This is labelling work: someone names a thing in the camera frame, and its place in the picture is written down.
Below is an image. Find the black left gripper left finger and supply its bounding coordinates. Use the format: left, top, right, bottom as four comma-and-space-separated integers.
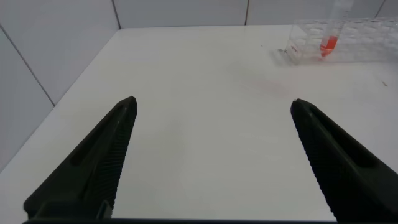
23, 95, 138, 220

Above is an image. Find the test tube with red pigment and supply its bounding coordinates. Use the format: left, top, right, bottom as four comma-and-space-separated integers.
319, 0, 354, 58

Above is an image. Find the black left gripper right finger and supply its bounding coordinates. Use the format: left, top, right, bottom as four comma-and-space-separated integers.
290, 98, 398, 223

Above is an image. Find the clear plastic test tube rack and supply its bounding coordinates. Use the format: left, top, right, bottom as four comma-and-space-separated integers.
285, 17, 398, 65

